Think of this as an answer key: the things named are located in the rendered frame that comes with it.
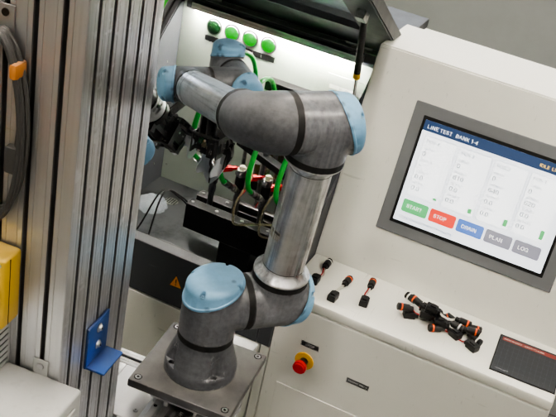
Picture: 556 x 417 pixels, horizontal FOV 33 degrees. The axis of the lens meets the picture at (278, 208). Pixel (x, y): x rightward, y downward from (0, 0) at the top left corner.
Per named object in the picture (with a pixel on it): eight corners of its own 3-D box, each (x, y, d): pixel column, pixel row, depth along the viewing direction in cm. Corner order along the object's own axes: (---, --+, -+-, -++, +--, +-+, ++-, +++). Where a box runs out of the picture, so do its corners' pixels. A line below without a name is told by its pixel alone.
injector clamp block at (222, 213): (179, 246, 269) (185, 202, 262) (195, 232, 277) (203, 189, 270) (284, 290, 260) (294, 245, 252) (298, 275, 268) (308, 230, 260)
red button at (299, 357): (287, 372, 238) (290, 357, 235) (293, 364, 241) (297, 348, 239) (305, 381, 237) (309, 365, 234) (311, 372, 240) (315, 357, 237)
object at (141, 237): (60, 256, 261) (64, 208, 253) (69, 250, 265) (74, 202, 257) (256, 342, 244) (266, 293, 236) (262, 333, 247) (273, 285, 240)
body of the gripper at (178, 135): (157, 150, 234) (132, 125, 224) (173, 122, 236) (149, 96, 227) (180, 156, 230) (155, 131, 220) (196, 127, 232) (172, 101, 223)
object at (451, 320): (390, 319, 231) (395, 302, 228) (402, 299, 239) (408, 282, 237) (476, 356, 224) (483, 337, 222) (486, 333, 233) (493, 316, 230)
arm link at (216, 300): (170, 313, 191) (178, 259, 184) (230, 308, 196) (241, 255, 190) (187, 351, 181) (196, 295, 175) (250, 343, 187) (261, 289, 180)
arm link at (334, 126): (224, 304, 196) (280, 76, 165) (288, 297, 202) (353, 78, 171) (242, 343, 187) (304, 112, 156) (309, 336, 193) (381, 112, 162)
